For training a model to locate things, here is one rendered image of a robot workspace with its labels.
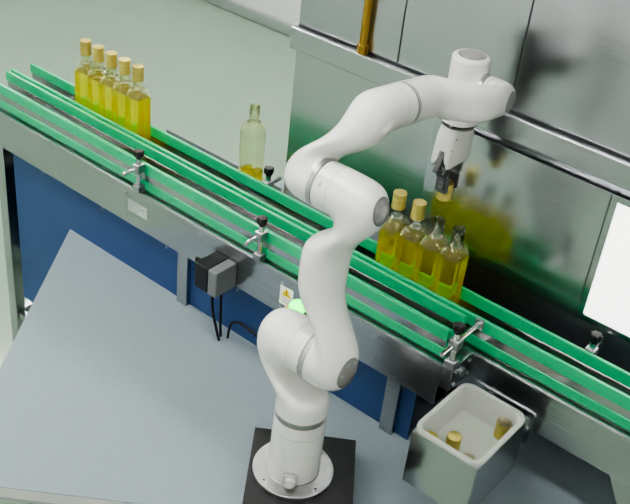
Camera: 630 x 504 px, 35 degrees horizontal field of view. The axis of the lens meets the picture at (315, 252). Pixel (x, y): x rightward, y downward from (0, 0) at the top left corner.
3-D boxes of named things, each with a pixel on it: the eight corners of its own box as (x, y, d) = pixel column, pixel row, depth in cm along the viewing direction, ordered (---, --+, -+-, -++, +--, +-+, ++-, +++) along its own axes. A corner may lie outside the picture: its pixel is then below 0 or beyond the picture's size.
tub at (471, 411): (521, 443, 235) (530, 415, 230) (471, 495, 220) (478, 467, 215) (459, 406, 243) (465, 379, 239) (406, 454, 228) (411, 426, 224)
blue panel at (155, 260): (444, 406, 269) (456, 356, 259) (406, 440, 257) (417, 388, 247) (58, 177, 346) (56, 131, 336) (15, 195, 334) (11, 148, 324)
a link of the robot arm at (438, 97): (453, 103, 193) (525, 80, 216) (386, 75, 201) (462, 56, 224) (442, 146, 197) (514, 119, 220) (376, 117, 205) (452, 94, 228)
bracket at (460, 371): (471, 374, 244) (476, 352, 240) (450, 393, 238) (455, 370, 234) (458, 367, 246) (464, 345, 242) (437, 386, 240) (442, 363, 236)
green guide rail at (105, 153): (445, 356, 238) (451, 329, 234) (442, 358, 237) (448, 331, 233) (-10, 99, 323) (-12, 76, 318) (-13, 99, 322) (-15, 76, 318)
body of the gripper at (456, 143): (458, 105, 230) (449, 149, 237) (432, 118, 224) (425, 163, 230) (485, 117, 227) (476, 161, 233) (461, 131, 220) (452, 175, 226)
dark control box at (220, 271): (235, 288, 275) (237, 262, 270) (215, 300, 269) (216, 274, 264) (213, 275, 279) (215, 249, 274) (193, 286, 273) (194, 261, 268)
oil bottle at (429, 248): (437, 306, 255) (452, 235, 243) (425, 315, 251) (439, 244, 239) (419, 296, 258) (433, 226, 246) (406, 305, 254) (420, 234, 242)
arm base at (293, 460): (328, 507, 228) (338, 448, 218) (245, 493, 229) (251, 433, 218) (337, 448, 244) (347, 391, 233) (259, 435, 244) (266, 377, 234)
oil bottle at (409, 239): (418, 296, 258) (431, 226, 246) (405, 305, 254) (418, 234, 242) (400, 286, 260) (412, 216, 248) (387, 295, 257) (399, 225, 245)
